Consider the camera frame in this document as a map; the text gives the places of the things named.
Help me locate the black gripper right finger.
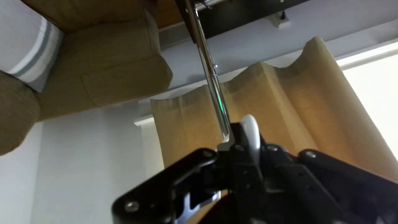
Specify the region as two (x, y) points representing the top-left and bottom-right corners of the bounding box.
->
(259, 141), (398, 224)

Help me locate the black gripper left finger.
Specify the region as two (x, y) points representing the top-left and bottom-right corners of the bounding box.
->
(111, 120), (247, 224)

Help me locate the yellow curtain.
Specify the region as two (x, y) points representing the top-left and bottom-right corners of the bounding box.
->
(148, 34), (398, 184)

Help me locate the bright window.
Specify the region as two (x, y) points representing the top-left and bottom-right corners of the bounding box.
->
(335, 38), (398, 162)

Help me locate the white blue striped pillow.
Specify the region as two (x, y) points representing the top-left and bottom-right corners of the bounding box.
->
(0, 0), (66, 94)

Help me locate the chrome clothes rail pole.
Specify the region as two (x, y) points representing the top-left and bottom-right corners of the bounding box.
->
(178, 0), (234, 143)

